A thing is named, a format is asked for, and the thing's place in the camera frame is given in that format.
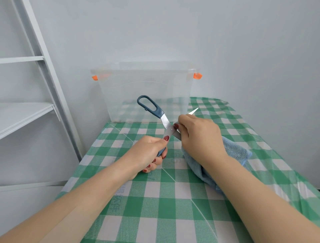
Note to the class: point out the person's right hand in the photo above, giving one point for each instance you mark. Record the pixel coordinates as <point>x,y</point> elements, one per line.
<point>202,140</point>

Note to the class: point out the person's left hand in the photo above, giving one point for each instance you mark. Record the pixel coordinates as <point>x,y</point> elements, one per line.
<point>142,155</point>

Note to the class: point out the blue microfibre cloth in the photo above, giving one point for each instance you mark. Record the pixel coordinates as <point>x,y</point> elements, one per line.
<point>237,150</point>

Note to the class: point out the person's right forearm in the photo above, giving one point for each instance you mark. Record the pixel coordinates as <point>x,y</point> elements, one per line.
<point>265,207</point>

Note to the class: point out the person's left forearm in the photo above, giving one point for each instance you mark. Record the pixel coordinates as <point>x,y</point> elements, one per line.
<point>70,207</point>

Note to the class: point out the green white checkered tablecloth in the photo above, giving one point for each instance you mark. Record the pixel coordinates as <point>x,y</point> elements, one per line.
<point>170,205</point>

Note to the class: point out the clear plastic storage box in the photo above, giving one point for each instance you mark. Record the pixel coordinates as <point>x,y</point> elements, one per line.
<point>125,85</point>

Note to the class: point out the white metal shelf rack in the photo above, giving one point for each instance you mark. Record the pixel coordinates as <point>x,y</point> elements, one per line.
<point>25,115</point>

